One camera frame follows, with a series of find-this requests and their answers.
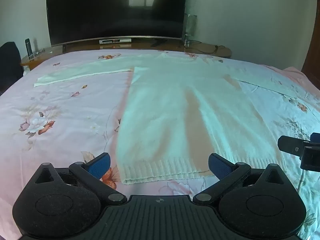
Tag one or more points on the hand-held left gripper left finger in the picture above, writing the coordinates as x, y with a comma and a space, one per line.
99, 165

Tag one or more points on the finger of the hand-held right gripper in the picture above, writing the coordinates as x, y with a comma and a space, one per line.
295, 146

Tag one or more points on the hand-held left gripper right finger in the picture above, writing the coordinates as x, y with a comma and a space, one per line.
220, 166

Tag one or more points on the white knitted sweater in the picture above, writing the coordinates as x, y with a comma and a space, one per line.
175, 115

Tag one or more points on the pink floral bed sheet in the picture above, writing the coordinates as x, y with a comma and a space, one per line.
62, 120

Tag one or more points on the wooden television stand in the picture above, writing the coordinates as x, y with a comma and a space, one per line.
140, 47

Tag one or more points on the silver set-top box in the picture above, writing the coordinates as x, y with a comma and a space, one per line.
115, 41

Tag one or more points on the dark chair back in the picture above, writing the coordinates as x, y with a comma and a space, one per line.
8, 65

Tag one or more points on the clear glass vase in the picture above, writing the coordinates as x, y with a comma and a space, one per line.
190, 28

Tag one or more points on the black flat television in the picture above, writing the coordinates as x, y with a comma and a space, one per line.
115, 7

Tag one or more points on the brown wooden door frame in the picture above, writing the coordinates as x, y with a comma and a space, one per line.
312, 42

